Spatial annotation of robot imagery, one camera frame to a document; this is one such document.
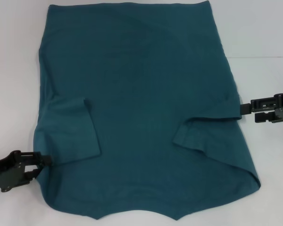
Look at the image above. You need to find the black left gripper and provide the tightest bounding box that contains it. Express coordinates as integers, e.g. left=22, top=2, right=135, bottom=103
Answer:
left=0, top=150, right=52, bottom=193

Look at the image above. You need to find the teal blue shirt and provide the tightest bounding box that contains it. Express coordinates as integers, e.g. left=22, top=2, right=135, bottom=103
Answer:
left=34, top=0, right=261, bottom=209

